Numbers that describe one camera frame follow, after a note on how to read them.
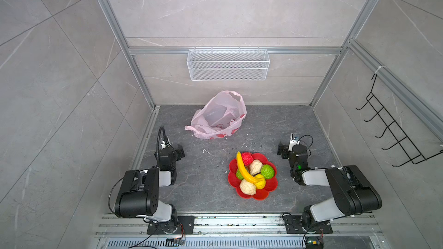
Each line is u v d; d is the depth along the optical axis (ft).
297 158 2.35
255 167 2.80
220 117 3.72
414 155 1.94
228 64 3.29
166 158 2.30
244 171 2.62
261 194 2.57
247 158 2.81
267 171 2.69
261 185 2.63
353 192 1.44
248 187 2.55
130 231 2.42
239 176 2.69
